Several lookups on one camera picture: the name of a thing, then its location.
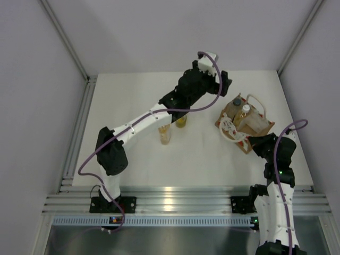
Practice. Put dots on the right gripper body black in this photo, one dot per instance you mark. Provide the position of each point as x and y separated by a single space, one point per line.
264 147

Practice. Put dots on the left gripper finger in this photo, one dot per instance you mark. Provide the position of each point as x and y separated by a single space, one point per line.
224 83
195 65

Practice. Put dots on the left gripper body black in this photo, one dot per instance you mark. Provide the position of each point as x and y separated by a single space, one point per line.
208 85

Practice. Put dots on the burlap watermelon canvas bag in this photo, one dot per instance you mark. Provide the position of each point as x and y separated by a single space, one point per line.
241 138

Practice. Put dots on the yellow bottle white cap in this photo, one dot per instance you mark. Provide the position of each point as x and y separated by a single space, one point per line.
241 115

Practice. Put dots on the yellow bottle red cap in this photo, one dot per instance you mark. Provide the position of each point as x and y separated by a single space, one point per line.
181 122

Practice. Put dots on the pale bottle white cap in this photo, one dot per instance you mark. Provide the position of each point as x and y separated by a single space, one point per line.
165 134

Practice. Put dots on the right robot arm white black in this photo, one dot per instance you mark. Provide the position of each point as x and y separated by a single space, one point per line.
273 202

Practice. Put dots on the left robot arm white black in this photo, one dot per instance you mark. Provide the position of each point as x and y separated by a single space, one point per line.
111 146

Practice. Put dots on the square bottle grey cap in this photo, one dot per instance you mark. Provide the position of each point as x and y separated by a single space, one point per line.
233 107

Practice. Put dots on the clear refill pouch white label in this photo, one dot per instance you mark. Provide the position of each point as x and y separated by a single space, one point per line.
255 122

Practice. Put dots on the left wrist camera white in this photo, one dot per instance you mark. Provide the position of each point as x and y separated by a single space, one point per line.
206 62

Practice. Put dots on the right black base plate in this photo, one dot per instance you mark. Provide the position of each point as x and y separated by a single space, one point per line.
242 205

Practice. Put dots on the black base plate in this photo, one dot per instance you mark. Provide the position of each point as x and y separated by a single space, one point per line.
99 205
242 205

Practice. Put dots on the left aluminium frame post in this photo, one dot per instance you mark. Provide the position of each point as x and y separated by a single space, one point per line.
63 37

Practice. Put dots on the aluminium frame post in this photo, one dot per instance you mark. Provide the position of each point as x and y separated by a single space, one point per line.
63 37
317 5

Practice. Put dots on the right aluminium frame post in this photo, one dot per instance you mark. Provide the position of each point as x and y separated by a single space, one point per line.
317 5

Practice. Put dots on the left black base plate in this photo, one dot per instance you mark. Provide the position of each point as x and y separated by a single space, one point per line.
99 205

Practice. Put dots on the aluminium rail frame front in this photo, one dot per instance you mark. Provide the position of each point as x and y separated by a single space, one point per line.
179 200

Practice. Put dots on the grey slotted cable duct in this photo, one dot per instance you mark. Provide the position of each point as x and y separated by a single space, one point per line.
228 221

